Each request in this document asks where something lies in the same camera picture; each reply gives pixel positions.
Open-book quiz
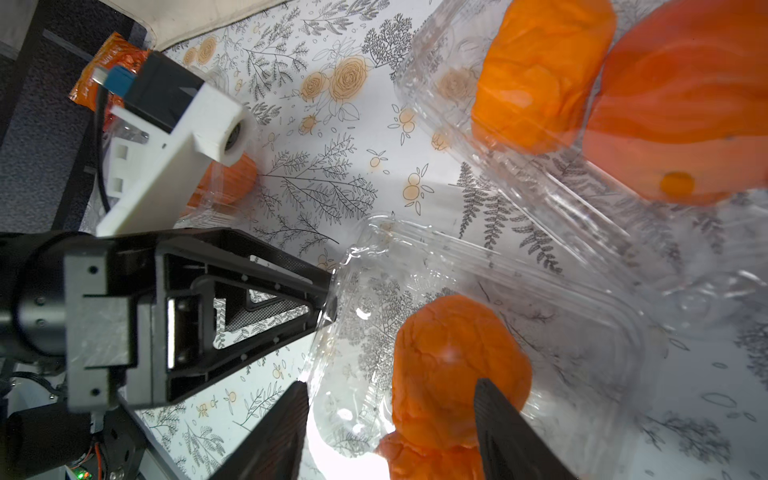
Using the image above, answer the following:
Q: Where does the clear plastic clamshell container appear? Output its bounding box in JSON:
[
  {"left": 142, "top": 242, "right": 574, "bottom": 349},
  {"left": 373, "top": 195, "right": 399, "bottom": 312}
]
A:
[
  {"left": 176, "top": 135, "right": 260, "bottom": 228},
  {"left": 305, "top": 215, "right": 650, "bottom": 479},
  {"left": 396, "top": 1, "right": 767, "bottom": 332}
]

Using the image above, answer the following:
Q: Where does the cream canvas Monet tote bag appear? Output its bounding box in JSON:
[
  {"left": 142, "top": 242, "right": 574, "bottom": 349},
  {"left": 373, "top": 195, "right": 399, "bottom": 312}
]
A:
[{"left": 102, "top": 0, "right": 284, "bottom": 50}]

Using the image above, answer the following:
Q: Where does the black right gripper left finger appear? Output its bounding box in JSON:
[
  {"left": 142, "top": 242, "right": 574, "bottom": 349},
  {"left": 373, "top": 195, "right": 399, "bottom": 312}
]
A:
[{"left": 210, "top": 381, "right": 309, "bottom": 480}]

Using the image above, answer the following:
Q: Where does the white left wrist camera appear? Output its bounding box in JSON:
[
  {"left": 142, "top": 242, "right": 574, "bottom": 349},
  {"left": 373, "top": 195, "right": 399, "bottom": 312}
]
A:
[{"left": 95, "top": 52, "right": 255, "bottom": 237}]

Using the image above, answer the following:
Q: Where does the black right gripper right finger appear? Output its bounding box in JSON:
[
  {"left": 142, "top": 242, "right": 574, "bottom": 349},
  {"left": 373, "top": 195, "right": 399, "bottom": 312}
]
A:
[{"left": 474, "top": 378, "right": 577, "bottom": 480}]

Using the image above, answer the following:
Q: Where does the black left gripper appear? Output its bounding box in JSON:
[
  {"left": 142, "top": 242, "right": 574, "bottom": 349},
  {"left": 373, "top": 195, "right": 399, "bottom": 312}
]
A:
[{"left": 1, "top": 228, "right": 330, "bottom": 413}]

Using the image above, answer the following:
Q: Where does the orange mandarin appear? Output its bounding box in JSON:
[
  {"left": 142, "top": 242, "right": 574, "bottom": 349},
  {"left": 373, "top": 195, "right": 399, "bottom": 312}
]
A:
[
  {"left": 583, "top": 1, "right": 767, "bottom": 205},
  {"left": 471, "top": 0, "right": 617, "bottom": 155},
  {"left": 187, "top": 154, "right": 258, "bottom": 208},
  {"left": 392, "top": 295, "right": 533, "bottom": 450},
  {"left": 375, "top": 432, "right": 485, "bottom": 480}
]

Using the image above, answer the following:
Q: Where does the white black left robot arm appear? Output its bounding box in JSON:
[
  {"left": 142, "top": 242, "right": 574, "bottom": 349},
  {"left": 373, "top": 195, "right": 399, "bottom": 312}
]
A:
[{"left": 1, "top": 228, "right": 331, "bottom": 474}]

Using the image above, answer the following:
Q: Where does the orange instant noodle packet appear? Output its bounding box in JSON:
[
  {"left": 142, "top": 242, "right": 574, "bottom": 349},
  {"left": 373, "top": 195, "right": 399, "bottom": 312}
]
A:
[{"left": 69, "top": 32, "right": 150, "bottom": 112}]

